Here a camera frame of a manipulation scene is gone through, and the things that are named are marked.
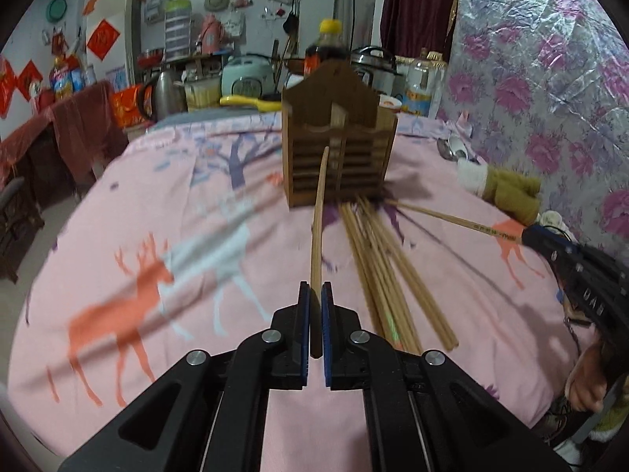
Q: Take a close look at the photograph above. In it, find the wooden chopstick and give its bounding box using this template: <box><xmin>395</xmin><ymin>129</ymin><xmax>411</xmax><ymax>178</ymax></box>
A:
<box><xmin>339</xmin><ymin>203</ymin><xmax>391</xmax><ymax>341</ymax></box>
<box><xmin>357</xmin><ymin>197</ymin><xmax>460</xmax><ymax>352</ymax></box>
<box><xmin>385</xmin><ymin>198</ymin><xmax>522</xmax><ymax>244</ymax></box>
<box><xmin>310</xmin><ymin>146</ymin><xmax>329</xmax><ymax>359</ymax></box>

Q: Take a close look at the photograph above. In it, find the person right hand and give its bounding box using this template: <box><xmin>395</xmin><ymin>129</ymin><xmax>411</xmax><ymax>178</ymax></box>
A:
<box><xmin>564</xmin><ymin>342</ymin><xmax>607</xmax><ymax>413</ymax></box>

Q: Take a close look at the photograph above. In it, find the olive green plush towel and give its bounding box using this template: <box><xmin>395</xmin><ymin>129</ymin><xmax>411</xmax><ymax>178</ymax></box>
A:
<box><xmin>457</xmin><ymin>159</ymin><xmax>542</xmax><ymax>226</ymax></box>

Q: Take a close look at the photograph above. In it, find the pink deer print tablecloth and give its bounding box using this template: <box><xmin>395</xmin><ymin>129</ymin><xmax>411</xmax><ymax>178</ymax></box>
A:
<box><xmin>7</xmin><ymin>123</ymin><xmax>595</xmax><ymax>456</ymax></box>

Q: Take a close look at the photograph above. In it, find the clear cooking oil bottle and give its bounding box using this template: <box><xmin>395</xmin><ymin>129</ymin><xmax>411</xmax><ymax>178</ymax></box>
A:
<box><xmin>402</xmin><ymin>48</ymin><xmax>448</xmax><ymax>118</ymax></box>

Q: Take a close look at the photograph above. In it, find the red white bowl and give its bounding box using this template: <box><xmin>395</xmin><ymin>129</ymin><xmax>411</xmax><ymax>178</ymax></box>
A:
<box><xmin>379</xmin><ymin>94</ymin><xmax>402</xmax><ymax>113</ymax></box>

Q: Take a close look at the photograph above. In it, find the silver pressure cooker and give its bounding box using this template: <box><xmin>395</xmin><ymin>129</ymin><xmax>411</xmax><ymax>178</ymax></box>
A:
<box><xmin>351</xmin><ymin>46</ymin><xmax>401</xmax><ymax>96</ymax></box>

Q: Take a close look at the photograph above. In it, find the wooden chopstick holder box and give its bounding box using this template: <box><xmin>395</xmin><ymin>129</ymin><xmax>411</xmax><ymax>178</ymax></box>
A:
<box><xmin>281</xmin><ymin>61</ymin><xmax>398</xmax><ymax>208</ymax></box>

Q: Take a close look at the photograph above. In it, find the dark red curtain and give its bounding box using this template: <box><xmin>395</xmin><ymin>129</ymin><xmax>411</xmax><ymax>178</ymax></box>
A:
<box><xmin>379</xmin><ymin>0</ymin><xmax>455</xmax><ymax>57</ymax></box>

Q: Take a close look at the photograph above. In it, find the red cloth covered table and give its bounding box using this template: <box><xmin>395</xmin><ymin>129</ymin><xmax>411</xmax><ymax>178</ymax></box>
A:
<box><xmin>1</xmin><ymin>81</ymin><xmax>129</xmax><ymax>192</ymax></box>

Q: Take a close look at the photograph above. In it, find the soy sauce bottle yellow cap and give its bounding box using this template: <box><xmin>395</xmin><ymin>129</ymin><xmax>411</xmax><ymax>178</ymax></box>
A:
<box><xmin>304</xmin><ymin>18</ymin><xmax>350</xmax><ymax>77</ymax></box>

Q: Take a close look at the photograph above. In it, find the yellow frying pan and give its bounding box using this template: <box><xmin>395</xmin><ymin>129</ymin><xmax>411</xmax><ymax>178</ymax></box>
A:
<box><xmin>220</xmin><ymin>95</ymin><xmax>281</xmax><ymax>113</ymax></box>

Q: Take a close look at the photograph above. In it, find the steel electric kettle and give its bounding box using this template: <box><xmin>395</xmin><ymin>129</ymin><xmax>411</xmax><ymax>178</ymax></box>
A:
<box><xmin>136</xmin><ymin>68</ymin><xmax>188</xmax><ymax>123</ymax></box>

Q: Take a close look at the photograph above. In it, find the mint green rice cooker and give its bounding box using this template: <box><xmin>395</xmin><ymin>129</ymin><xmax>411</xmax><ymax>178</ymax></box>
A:
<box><xmin>222</xmin><ymin>54</ymin><xmax>276</xmax><ymax>98</ymax></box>

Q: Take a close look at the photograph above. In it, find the white refrigerator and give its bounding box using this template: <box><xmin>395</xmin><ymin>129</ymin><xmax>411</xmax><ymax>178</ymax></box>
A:
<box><xmin>83</xmin><ymin>0</ymin><xmax>145</xmax><ymax>93</ymax></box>

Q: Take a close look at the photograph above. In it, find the floral plastic wall cover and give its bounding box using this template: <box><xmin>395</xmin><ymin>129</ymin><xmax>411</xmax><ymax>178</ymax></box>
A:
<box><xmin>439</xmin><ymin>0</ymin><xmax>628</xmax><ymax>259</ymax></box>

